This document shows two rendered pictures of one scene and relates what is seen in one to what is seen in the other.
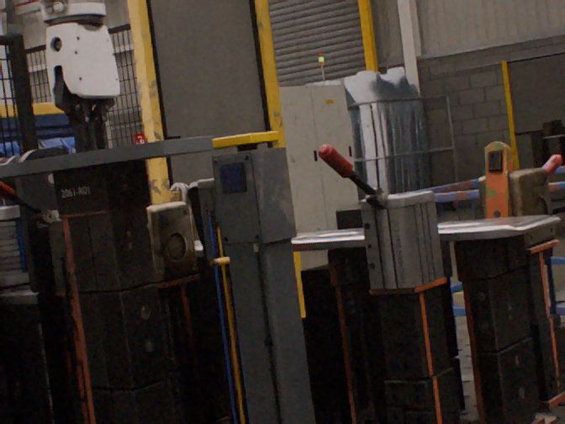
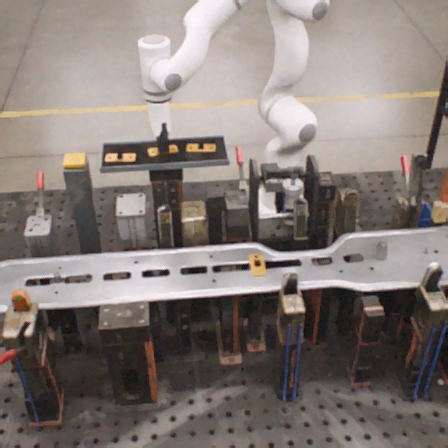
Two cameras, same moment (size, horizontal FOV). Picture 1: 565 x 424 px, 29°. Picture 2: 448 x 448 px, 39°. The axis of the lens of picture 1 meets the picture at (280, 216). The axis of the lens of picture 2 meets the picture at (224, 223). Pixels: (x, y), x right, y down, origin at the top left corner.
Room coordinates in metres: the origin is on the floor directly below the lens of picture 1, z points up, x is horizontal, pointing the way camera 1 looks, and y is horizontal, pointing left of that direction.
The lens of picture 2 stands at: (2.78, -0.69, 2.17)
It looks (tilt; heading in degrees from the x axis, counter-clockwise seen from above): 39 degrees down; 138
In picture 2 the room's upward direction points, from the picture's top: 1 degrees counter-clockwise
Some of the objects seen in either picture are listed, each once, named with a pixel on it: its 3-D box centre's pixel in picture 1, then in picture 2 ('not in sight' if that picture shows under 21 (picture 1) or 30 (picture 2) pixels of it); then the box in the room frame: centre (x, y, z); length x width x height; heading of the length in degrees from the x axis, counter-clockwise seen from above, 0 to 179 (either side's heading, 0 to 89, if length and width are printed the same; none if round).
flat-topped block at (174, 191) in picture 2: (120, 327); (169, 216); (1.50, 0.24, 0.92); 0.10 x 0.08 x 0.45; 53
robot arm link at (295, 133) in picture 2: not in sight; (290, 135); (1.61, 0.66, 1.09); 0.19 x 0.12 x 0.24; 167
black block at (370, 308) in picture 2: not in sight; (365, 343); (2.21, 0.33, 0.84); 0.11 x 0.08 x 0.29; 143
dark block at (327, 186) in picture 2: not in sight; (319, 233); (1.87, 0.53, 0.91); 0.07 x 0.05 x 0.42; 143
